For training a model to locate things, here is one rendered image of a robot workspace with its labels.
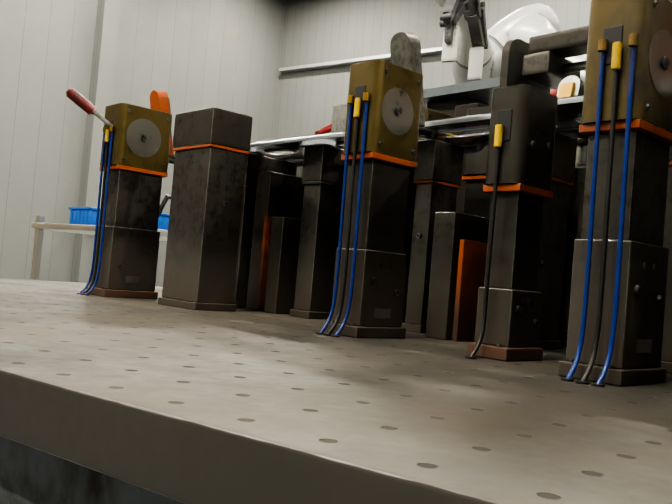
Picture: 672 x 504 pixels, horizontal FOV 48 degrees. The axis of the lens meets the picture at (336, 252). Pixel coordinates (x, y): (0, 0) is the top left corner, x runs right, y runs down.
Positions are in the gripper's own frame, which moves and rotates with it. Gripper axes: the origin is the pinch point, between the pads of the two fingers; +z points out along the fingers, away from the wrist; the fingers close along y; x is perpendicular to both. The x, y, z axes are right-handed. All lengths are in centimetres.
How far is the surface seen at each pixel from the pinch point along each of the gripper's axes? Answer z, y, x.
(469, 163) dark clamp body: 24.2, 22.3, 12.6
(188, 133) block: 23, 50, -27
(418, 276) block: 44, 40, 14
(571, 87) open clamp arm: 14.3, 30.2, 31.2
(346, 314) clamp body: 50, 63, 15
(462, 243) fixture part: 39, 48, 23
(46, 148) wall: -111, -577, -935
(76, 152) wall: -115, -629, -931
